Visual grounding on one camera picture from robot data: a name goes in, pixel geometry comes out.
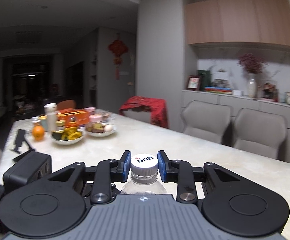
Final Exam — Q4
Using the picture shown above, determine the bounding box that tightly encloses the white plate with sweet potato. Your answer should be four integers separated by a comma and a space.
85, 122, 117, 137

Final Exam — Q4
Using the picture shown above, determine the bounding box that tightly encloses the black phone stand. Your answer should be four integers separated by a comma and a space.
10, 129, 36, 162

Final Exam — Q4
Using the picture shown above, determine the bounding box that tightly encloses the white bottle cap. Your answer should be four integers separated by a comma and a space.
131, 153, 159, 176

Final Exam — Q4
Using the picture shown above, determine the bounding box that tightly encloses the orange tissue box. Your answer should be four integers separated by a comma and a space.
56, 109, 89, 127

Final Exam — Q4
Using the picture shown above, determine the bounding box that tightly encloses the clear box with flowers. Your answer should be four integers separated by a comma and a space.
261, 81, 279, 102

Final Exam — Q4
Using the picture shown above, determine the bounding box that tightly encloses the white tumbler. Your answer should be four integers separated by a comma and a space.
44, 103, 58, 132

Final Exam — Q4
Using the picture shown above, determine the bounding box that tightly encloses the orange leather chair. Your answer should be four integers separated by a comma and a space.
57, 99, 77, 110

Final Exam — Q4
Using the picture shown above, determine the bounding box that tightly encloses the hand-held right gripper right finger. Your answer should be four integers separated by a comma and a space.
157, 150, 243, 203

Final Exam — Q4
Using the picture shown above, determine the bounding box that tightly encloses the white plate with pumpkin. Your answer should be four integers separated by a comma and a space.
51, 127, 85, 145

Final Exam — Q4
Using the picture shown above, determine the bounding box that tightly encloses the wooden picture frame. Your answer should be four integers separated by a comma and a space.
186, 75, 201, 91

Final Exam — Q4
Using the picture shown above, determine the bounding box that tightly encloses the orange fruit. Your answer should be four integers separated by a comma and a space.
32, 125, 45, 141

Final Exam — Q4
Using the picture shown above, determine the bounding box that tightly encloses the red knot wall decoration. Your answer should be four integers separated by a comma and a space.
107, 39, 129, 80

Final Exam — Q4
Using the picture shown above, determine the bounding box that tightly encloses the red patterned cloth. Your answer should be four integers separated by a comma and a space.
119, 96, 169, 129

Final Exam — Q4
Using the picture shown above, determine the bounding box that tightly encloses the clear plastic water bottle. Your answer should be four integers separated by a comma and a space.
121, 171, 167, 195

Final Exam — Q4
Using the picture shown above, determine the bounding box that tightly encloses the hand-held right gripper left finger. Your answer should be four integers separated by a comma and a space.
47, 151, 132, 204

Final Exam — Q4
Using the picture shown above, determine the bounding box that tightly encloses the grey dining chair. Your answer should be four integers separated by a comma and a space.
233, 108, 289, 160
181, 100, 233, 144

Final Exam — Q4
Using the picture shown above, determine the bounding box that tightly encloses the wooden wall cabinet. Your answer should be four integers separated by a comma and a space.
185, 0, 290, 48

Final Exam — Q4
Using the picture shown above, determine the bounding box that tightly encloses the green box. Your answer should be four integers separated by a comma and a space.
197, 69, 210, 91

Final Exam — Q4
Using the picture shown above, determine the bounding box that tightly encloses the stack of colourful books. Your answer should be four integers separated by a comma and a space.
204, 87, 234, 94

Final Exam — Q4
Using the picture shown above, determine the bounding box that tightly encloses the white ceramic vase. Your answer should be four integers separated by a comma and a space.
247, 73, 258, 98

